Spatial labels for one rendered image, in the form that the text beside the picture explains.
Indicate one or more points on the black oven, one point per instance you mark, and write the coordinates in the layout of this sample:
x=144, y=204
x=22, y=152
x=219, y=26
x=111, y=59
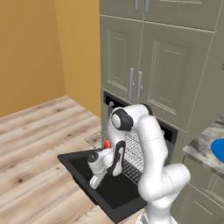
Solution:
x=170, y=132

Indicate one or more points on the silver oven knob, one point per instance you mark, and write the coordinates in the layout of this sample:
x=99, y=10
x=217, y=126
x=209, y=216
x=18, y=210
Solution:
x=111, y=103

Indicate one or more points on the grey-green drawer front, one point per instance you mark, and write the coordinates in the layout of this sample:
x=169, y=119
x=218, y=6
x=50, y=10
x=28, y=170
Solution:
x=208, y=182

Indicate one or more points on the blue plate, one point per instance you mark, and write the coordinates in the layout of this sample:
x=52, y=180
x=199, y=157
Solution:
x=218, y=150

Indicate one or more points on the grey-green cupboard door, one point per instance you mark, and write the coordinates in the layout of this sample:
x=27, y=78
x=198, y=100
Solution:
x=119, y=55
x=186, y=11
x=198, y=208
x=175, y=75
x=119, y=7

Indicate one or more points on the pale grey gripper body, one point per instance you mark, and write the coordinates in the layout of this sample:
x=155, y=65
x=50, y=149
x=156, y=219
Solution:
x=96, y=180

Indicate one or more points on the orange fish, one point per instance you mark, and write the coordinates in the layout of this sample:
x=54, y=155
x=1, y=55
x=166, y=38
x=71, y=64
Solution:
x=107, y=143

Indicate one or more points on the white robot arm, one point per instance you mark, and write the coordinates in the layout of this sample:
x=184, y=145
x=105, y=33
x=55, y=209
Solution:
x=153, y=145

